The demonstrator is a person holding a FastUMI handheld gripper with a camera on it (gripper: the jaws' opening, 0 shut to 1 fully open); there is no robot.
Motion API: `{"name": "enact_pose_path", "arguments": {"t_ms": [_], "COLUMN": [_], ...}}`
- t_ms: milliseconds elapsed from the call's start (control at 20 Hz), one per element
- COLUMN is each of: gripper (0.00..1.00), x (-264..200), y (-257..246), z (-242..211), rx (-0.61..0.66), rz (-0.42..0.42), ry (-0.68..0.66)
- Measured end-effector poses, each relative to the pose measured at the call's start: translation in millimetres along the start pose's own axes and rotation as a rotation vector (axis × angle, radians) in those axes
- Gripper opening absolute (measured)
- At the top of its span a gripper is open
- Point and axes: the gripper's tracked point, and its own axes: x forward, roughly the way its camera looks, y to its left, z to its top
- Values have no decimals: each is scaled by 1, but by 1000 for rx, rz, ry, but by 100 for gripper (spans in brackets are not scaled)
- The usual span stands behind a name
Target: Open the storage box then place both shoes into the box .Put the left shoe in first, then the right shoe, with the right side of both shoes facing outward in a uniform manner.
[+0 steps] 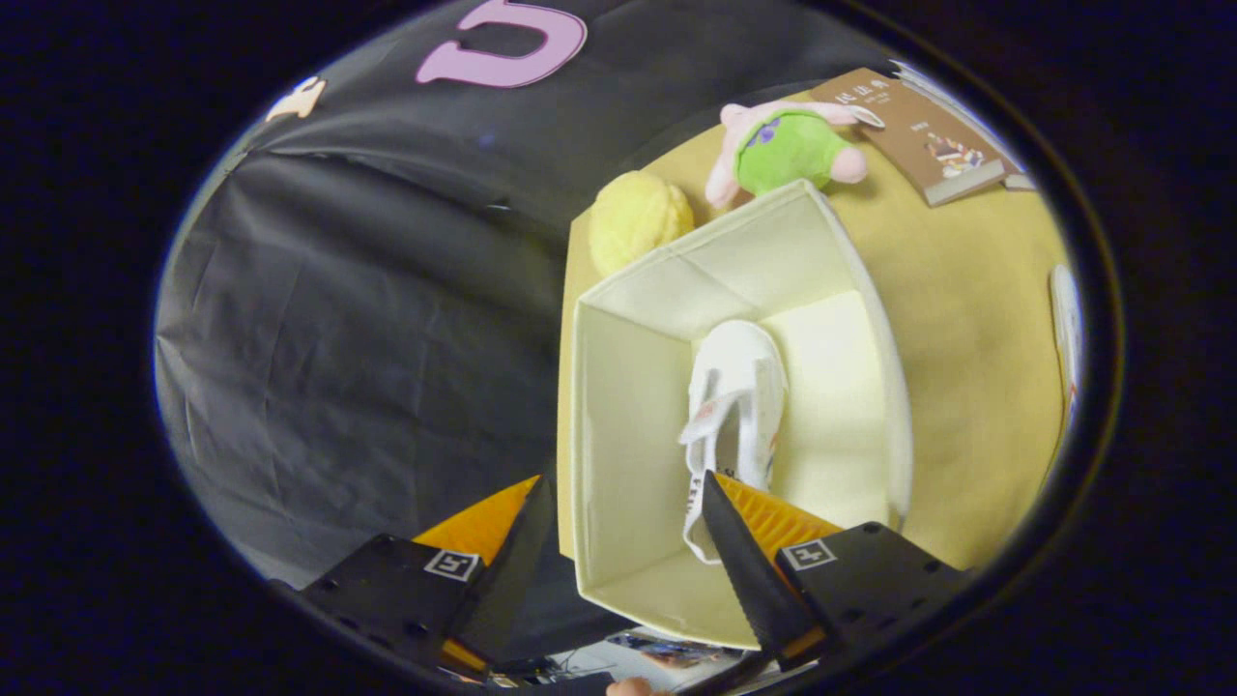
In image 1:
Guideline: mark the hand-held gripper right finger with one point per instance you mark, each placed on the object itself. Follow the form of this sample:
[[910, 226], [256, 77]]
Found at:
[[749, 570]]

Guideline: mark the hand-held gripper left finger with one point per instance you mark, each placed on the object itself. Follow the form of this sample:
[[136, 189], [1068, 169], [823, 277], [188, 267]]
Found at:
[[507, 570]]

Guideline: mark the white canvas shoe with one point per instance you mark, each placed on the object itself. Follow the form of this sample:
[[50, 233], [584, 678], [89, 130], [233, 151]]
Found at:
[[734, 377], [1066, 329]]

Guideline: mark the beige fabric storage box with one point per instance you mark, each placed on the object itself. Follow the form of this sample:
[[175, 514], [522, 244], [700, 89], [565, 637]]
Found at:
[[628, 416]]

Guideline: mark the yellow plush toy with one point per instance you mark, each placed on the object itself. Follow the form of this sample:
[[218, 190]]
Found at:
[[638, 222]]

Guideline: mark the pink and green plush toy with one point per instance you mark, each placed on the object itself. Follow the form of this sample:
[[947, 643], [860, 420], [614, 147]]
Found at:
[[788, 150]]

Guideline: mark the brown cover book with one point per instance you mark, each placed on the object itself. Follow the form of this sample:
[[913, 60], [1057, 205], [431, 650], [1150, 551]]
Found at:
[[918, 130]]

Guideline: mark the dark brown book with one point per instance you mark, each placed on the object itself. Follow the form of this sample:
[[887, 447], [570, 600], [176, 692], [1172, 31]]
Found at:
[[1022, 181]]

